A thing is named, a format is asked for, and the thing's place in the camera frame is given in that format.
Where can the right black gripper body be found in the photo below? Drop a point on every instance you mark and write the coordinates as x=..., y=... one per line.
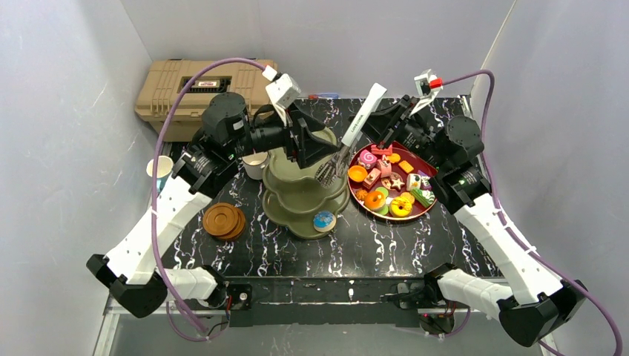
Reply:
x=393, y=124

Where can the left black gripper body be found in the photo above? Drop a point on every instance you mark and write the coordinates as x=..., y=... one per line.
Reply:
x=299, y=142

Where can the white handled metal tongs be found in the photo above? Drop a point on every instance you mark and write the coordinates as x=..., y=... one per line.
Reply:
x=338, y=164

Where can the white cream cake piece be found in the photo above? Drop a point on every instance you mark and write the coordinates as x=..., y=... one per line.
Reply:
x=413, y=181

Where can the green three-tier dessert stand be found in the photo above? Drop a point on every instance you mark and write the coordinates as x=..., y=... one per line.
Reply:
x=293, y=196

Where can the pink strawberry cake square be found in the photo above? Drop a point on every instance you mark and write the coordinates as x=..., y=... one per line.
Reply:
x=371, y=178

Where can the blue frosted donut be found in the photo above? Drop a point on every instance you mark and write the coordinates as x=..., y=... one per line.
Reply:
x=324, y=221

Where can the orange glazed donut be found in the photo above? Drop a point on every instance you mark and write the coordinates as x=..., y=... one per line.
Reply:
x=374, y=201

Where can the yellow frosted donut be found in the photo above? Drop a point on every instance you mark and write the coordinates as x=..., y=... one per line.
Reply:
x=400, y=207

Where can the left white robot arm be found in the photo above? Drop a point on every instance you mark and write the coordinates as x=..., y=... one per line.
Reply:
x=133, y=271

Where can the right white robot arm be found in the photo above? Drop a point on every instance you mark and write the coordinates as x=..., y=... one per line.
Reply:
x=535, y=301

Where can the red layered cake slice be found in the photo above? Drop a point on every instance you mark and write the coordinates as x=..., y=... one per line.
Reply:
x=385, y=151

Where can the pink swirl roll cake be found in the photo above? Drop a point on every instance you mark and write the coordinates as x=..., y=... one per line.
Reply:
x=367, y=159

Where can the yellow fish shaped cookie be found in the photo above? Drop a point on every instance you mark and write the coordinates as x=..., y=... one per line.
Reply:
x=394, y=158

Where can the tan plastic toolbox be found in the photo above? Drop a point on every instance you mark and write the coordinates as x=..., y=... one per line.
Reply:
x=232, y=89

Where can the yellow square cracker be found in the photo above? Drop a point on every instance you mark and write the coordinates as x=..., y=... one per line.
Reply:
x=406, y=167

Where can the purple cake slice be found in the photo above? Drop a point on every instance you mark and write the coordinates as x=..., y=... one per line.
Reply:
x=425, y=183

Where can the orange tart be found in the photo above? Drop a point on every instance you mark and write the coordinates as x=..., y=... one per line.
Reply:
x=357, y=173

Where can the green layered cake slice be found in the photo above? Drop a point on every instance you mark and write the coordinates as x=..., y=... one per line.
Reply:
x=425, y=197

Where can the red blue pen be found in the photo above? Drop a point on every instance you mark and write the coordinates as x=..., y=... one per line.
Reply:
x=323, y=96

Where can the dark red round tray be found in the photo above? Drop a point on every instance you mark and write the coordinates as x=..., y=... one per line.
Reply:
x=416, y=162

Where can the star shaped cookie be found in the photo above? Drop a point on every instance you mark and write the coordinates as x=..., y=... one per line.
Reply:
x=396, y=181

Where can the green macaron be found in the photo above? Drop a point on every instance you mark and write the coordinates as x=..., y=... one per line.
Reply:
x=383, y=191

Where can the small round yellow cookie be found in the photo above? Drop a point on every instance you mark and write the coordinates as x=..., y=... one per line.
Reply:
x=361, y=194

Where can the blue mug cream interior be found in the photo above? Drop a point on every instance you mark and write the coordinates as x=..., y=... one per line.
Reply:
x=164, y=166

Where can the brown wooden coaster stack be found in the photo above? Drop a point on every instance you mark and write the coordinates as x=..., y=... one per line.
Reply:
x=224, y=222

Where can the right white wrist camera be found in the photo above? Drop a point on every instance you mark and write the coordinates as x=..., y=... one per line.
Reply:
x=429, y=86

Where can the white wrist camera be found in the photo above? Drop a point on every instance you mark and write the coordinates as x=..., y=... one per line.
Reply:
x=282, y=91
x=429, y=86

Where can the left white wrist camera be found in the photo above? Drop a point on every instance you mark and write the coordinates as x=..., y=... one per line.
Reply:
x=282, y=91

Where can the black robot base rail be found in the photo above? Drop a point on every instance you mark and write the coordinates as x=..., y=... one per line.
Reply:
x=399, y=301

